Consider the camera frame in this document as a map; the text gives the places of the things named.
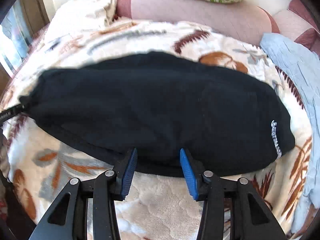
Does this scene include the black pants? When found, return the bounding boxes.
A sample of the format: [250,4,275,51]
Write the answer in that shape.
[20,52,295,177]

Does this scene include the leaf-patterned fleece blanket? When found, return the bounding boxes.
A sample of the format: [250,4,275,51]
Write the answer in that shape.
[1,20,313,239]

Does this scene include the white patterned pillow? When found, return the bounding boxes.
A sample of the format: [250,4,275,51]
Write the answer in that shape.
[45,0,117,41]

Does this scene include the light blue pillow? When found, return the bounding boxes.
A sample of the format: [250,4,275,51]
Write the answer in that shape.
[260,33,319,238]

